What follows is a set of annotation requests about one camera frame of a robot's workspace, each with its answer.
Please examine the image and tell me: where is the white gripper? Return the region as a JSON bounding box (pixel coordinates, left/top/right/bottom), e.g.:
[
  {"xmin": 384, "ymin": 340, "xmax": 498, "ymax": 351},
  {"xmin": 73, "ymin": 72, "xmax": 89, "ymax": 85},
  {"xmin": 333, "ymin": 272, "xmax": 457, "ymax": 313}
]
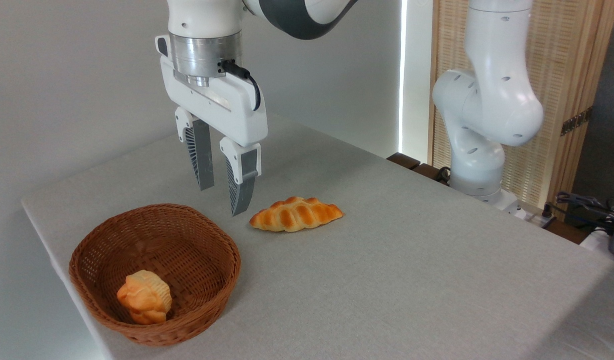
[{"xmin": 155, "ymin": 34, "xmax": 268, "ymax": 217}]

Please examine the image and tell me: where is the braided golden bread loaf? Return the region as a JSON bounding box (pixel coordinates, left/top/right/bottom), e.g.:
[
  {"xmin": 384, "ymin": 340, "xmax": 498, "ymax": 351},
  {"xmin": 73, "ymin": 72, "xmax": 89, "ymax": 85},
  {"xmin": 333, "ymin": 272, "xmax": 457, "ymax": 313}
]
[{"xmin": 249, "ymin": 196, "xmax": 344, "ymax": 233}]

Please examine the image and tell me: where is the brown wicker basket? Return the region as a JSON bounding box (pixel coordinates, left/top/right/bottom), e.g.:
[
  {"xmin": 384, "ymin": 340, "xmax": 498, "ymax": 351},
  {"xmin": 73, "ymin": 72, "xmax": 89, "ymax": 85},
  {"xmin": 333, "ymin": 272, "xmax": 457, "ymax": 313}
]
[{"xmin": 68, "ymin": 203, "xmax": 241, "ymax": 347}]

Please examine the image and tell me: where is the orange muffin bread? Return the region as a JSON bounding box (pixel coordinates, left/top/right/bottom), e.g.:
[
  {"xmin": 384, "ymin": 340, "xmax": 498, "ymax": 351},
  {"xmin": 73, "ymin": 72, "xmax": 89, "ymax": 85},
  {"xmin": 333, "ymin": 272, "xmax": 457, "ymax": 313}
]
[{"xmin": 117, "ymin": 270, "xmax": 172, "ymax": 326}]

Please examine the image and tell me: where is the grey table cloth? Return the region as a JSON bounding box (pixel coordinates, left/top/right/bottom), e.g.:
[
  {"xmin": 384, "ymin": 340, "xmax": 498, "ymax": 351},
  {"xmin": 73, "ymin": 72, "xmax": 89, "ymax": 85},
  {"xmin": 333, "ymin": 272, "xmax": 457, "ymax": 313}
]
[{"xmin": 21, "ymin": 112, "xmax": 614, "ymax": 360}]

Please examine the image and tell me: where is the dark metal screen hinge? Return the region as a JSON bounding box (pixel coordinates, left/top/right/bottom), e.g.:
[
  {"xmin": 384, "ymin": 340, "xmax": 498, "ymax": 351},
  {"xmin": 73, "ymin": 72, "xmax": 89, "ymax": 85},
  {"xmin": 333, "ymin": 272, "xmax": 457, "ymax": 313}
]
[{"xmin": 561, "ymin": 106, "xmax": 593, "ymax": 137}]

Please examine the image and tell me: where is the bamboo folding screen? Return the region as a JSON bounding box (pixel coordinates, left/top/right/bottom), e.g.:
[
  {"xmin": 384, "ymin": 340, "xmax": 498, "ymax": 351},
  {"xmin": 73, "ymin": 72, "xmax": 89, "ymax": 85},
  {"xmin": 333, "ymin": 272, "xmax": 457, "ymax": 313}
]
[{"xmin": 428, "ymin": 0, "xmax": 614, "ymax": 211}]

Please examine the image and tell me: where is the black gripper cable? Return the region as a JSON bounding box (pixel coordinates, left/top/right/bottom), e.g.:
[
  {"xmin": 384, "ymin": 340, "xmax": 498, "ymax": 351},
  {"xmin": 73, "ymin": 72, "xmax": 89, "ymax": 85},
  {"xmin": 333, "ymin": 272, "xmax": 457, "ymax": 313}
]
[{"xmin": 219, "ymin": 60, "xmax": 262, "ymax": 112}]

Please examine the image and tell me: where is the dark cable bundle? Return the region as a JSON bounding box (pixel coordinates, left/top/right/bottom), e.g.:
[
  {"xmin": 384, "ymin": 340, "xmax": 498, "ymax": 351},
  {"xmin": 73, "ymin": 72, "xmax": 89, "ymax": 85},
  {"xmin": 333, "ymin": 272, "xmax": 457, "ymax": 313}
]
[{"xmin": 543, "ymin": 191, "xmax": 614, "ymax": 228}]

